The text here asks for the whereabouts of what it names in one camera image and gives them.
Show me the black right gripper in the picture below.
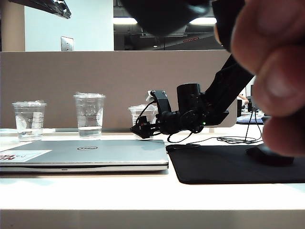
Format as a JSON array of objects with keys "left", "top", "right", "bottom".
[{"left": 130, "top": 111, "right": 183, "bottom": 140}]

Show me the clear cup with white label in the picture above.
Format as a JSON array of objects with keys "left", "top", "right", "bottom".
[{"left": 128, "top": 104, "right": 158, "bottom": 140}]

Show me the tall clear lidded cup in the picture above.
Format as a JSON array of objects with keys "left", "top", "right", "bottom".
[{"left": 73, "top": 92, "right": 106, "bottom": 138}]

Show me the silver Dell laptop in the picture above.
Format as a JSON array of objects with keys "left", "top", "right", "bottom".
[{"left": 0, "top": 139, "right": 169, "bottom": 173}]

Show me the short clear lidded cup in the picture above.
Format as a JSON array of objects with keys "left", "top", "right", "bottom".
[{"left": 11, "top": 100, "right": 47, "bottom": 142}]

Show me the white sticker on laptop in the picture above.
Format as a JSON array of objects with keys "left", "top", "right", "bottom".
[{"left": 0, "top": 149, "right": 52, "bottom": 163}]

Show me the person's bare hand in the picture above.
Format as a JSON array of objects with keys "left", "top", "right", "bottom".
[{"left": 230, "top": 0, "right": 305, "bottom": 158}]

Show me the grey-brown desk partition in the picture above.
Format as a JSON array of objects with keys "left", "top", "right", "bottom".
[{"left": 0, "top": 51, "right": 238, "bottom": 131}]

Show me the black mouse pad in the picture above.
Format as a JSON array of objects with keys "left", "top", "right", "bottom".
[{"left": 166, "top": 144, "right": 305, "bottom": 185}]

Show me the background seated person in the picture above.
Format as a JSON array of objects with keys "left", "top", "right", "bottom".
[{"left": 237, "top": 94, "right": 250, "bottom": 105}]

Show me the blue patterned cloth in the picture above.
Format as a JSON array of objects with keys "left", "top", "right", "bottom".
[{"left": 236, "top": 115, "right": 271, "bottom": 125}]

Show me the bright ceiling light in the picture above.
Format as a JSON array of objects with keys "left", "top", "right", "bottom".
[
  {"left": 113, "top": 18, "right": 139, "bottom": 24},
  {"left": 188, "top": 18, "right": 217, "bottom": 26}
]

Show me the black computer mouse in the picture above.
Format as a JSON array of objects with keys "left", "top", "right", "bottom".
[{"left": 246, "top": 145, "right": 294, "bottom": 167}]

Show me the black overhead rack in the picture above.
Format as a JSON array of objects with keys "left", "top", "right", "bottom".
[{"left": 9, "top": 0, "right": 72, "bottom": 19}]

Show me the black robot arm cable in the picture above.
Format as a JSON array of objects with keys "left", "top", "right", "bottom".
[{"left": 166, "top": 124, "right": 204, "bottom": 142}]

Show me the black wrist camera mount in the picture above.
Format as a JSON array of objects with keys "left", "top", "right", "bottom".
[{"left": 146, "top": 89, "right": 173, "bottom": 113}]

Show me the thin black mouse cable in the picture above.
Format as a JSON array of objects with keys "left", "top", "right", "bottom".
[{"left": 166, "top": 111, "right": 265, "bottom": 150}]

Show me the silver wall switch plate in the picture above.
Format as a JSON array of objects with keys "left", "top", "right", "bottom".
[{"left": 61, "top": 36, "right": 74, "bottom": 52}]

